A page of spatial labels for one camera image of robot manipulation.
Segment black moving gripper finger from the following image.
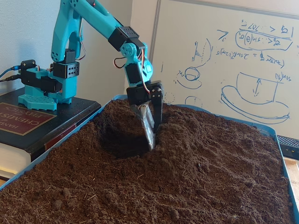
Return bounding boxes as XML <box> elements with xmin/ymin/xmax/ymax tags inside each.
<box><xmin>150</xmin><ymin>86</ymin><xmax>164</xmax><ymax>134</ymax></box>

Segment black vented electronic box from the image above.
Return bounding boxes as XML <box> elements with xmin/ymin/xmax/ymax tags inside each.
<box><xmin>277</xmin><ymin>136</ymin><xmax>299</xmax><ymax>161</ymax></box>

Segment teal five-joint robot arm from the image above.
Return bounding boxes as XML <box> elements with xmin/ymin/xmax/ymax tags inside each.
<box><xmin>18</xmin><ymin>0</ymin><xmax>155</xmax><ymax>111</ymax></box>

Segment black chemistry physics handbook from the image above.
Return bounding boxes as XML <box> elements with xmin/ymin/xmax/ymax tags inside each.
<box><xmin>0</xmin><ymin>90</ymin><xmax>103</xmax><ymax>171</ymax></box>

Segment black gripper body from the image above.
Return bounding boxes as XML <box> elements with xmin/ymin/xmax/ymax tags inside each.
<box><xmin>126</xmin><ymin>80</ymin><xmax>164</xmax><ymax>107</ymax></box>

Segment blue cable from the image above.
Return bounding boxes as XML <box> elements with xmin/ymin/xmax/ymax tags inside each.
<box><xmin>0</xmin><ymin>66</ymin><xmax>22</xmax><ymax>79</ymax></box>

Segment brown soil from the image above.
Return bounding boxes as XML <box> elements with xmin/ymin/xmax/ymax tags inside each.
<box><xmin>0</xmin><ymin>99</ymin><xmax>295</xmax><ymax>224</ymax></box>

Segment silver foil-wrapped gripper finger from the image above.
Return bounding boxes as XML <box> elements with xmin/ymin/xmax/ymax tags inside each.
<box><xmin>130</xmin><ymin>101</ymin><xmax>157</xmax><ymax>151</ymax></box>

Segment whiteboard with blue drawings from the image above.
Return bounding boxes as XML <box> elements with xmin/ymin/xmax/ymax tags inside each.
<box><xmin>143</xmin><ymin>0</ymin><xmax>299</xmax><ymax>140</ymax></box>

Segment black cable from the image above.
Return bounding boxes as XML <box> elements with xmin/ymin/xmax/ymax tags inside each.
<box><xmin>0</xmin><ymin>74</ymin><xmax>23</xmax><ymax>83</ymax></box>

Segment blue plastic tray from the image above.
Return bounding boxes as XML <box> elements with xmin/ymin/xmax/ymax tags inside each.
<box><xmin>0</xmin><ymin>93</ymin><xmax>299</xmax><ymax>224</ymax></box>

